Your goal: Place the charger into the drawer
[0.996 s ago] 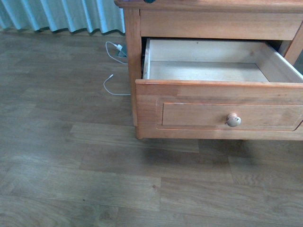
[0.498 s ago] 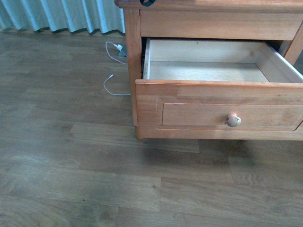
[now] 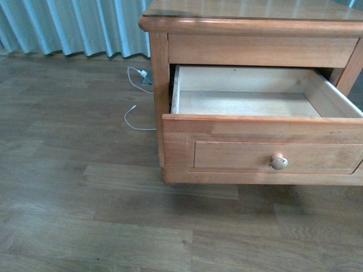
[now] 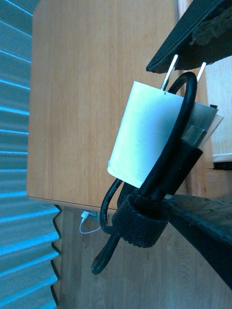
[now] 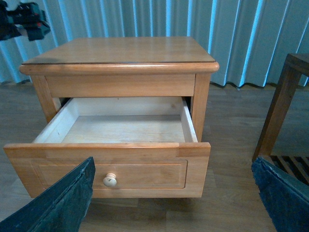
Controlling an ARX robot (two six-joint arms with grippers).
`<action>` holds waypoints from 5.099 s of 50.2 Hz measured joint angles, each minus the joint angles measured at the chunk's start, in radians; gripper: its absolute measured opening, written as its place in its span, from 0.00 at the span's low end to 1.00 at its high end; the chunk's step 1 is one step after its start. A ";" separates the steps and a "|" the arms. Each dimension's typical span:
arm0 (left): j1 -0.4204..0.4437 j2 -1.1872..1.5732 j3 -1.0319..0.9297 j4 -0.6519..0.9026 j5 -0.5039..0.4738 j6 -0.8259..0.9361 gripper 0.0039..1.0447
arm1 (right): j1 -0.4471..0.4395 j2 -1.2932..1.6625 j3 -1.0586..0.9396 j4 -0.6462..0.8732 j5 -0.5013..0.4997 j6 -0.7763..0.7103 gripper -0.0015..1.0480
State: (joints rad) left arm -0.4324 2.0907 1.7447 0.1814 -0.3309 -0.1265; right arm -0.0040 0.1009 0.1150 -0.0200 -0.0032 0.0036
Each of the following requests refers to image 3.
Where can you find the wooden drawer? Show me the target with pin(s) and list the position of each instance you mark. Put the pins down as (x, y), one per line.
(260, 125)

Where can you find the open metal floor socket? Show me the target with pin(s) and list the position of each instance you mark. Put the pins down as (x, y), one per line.
(147, 77)

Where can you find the wooden nightstand cabinet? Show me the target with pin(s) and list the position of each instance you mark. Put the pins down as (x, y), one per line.
(321, 34)

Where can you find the pale green pleated curtain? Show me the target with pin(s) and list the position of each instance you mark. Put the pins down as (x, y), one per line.
(89, 27)

